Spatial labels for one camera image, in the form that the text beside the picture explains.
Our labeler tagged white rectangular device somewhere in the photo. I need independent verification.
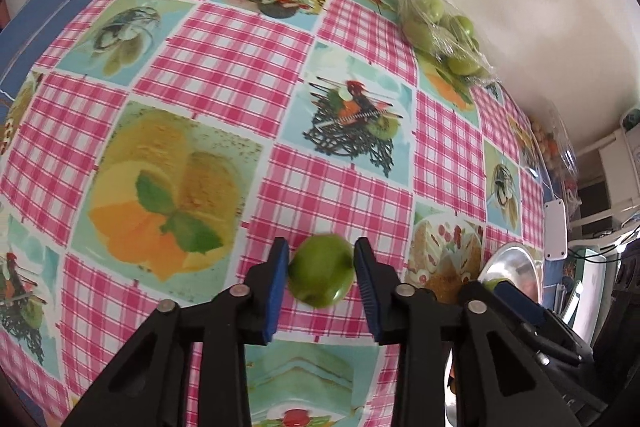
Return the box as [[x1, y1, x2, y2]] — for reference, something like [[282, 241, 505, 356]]
[[544, 198, 568, 261]]

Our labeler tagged patterned checkered tablecloth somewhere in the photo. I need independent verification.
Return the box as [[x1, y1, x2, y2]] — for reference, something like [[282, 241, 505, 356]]
[[1, 0, 548, 426]]

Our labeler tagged silver metal bowl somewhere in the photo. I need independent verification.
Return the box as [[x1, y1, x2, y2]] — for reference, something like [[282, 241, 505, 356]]
[[444, 243, 542, 426]]

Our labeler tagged longan fruits plastic box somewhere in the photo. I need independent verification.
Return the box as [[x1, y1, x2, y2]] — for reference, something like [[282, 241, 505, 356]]
[[529, 102, 582, 213]]

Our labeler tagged green plums plastic tray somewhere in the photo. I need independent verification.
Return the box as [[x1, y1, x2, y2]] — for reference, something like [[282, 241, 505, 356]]
[[397, 0, 498, 87]]

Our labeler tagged green mango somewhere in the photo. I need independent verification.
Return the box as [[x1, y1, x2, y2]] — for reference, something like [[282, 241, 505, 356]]
[[483, 277, 510, 291], [288, 233, 355, 309]]

